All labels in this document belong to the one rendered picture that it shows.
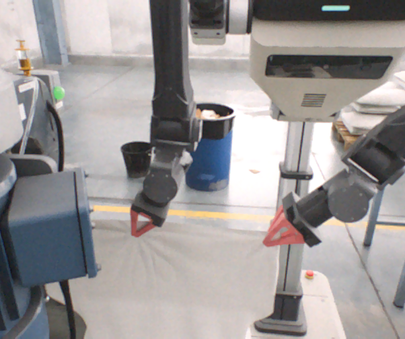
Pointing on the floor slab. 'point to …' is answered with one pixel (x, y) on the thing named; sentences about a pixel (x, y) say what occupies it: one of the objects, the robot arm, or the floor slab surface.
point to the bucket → (137, 158)
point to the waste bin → (212, 150)
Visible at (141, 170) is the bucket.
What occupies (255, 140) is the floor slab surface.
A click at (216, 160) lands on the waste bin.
